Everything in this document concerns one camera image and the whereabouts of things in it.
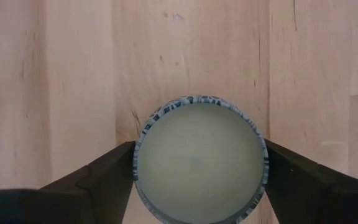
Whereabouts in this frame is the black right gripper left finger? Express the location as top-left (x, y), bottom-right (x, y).
top-left (0, 141), bottom-right (136, 224)

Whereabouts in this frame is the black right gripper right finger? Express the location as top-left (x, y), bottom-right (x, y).
top-left (264, 138), bottom-right (358, 224)

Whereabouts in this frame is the pale candle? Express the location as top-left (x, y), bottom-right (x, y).
top-left (132, 95), bottom-right (270, 224)

